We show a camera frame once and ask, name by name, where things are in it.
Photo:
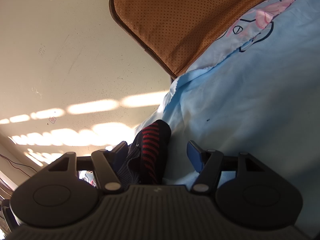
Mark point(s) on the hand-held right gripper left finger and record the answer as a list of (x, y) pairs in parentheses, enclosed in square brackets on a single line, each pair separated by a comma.
[(119, 153)]

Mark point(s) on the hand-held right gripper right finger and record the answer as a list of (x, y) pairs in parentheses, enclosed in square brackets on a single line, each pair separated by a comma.
[(196, 156)]

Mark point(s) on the dark patterned knit sweater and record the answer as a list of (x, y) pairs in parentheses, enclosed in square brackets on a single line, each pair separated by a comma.
[(152, 152)]

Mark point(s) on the blue cartoon printed bed sheet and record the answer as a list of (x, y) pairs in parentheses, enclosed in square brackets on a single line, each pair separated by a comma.
[(237, 92)]

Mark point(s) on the wall socket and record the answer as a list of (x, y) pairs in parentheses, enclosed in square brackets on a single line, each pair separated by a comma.
[(52, 120)]

